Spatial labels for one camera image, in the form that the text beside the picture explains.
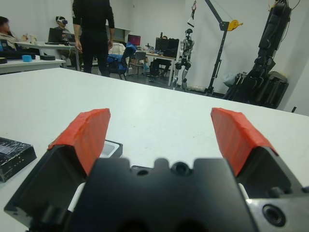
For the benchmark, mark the dark ribbed round bin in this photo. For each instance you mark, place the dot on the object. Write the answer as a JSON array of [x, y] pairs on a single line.
[[278, 83]]

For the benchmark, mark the black laptop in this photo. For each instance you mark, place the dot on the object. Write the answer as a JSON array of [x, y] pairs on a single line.
[[54, 35]]

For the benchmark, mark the white wall cabinet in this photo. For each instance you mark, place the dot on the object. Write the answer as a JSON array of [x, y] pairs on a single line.
[[122, 33]]

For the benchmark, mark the seated person with VR headset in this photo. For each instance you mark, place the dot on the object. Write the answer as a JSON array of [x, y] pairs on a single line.
[[60, 30]]

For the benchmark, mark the monitor with red screen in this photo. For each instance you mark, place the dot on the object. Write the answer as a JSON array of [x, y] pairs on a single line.
[[134, 39]]

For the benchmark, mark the person behind black monitors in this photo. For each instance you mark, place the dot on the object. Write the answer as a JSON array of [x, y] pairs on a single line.
[[164, 37]]

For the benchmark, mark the glossy black box lid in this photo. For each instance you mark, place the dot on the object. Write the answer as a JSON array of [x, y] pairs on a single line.
[[14, 157]]

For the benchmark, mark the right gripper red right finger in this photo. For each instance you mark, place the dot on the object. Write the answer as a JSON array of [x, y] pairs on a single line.
[[236, 137]]

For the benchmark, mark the black computer monitor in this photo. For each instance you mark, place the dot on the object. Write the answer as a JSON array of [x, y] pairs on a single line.
[[166, 44]]

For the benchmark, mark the folded black stands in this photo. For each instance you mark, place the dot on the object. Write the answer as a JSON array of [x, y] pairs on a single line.
[[239, 81]]

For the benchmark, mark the white computer desk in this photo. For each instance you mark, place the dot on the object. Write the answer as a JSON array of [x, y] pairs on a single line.
[[160, 56]]

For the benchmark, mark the silver humanoid robot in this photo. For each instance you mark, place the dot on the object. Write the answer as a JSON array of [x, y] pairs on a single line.
[[186, 46]]

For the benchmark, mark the black crane with yellow winch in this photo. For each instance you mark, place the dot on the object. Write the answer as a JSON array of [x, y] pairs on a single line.
[[225, 26]]

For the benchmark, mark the seated person in beige jacket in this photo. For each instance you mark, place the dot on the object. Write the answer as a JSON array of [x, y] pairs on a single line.
[[6, 36]]

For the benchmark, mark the black box with white insert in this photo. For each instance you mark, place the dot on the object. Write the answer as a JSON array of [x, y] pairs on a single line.
[[113, 149]]

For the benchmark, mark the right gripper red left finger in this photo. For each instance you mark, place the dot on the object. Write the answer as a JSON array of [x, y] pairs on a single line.
[[82, 135]]

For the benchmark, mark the blue office chair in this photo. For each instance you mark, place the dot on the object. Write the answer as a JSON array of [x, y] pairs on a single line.
[[128, 52]]

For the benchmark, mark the flat black disc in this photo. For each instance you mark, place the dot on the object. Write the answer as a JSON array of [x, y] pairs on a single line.
[[47, 57]]

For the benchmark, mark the standing person in black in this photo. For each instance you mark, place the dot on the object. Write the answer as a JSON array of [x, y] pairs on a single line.
[[94, 36]]

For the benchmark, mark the white side table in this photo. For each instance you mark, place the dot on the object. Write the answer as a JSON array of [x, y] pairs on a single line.
[[36, 64]]

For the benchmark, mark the pale plastic bag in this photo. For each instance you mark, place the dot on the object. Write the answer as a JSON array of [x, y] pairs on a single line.
[[228, 79]]

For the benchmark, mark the cyan block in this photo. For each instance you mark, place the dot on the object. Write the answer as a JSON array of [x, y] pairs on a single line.
[[27, 58]]

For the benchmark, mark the white laptop desk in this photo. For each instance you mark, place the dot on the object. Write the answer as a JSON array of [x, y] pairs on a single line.
[[55, 46]]

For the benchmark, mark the tall black folded machine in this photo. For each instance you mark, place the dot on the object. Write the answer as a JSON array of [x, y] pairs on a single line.
[[272, 36]]

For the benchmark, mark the grey desk chair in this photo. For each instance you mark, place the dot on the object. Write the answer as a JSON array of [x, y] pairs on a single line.
[[138, 58]]

